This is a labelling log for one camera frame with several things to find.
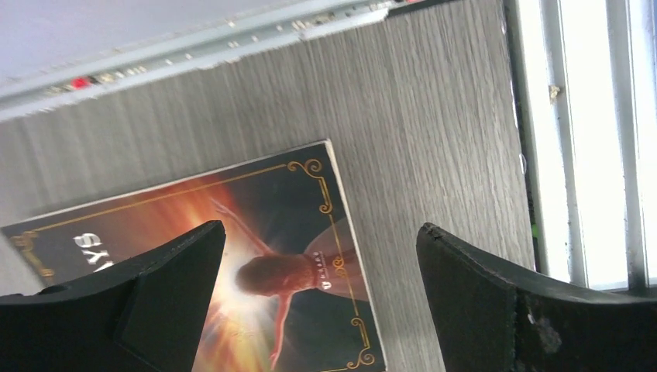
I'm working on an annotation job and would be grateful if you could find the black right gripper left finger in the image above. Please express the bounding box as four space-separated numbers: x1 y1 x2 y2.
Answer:
1 221 225 371

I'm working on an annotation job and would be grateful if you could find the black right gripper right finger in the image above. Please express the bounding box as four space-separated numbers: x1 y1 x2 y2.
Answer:
416 223 656 371

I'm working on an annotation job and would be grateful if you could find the Three Days to See book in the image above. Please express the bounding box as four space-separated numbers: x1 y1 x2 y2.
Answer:
1 140 387 371

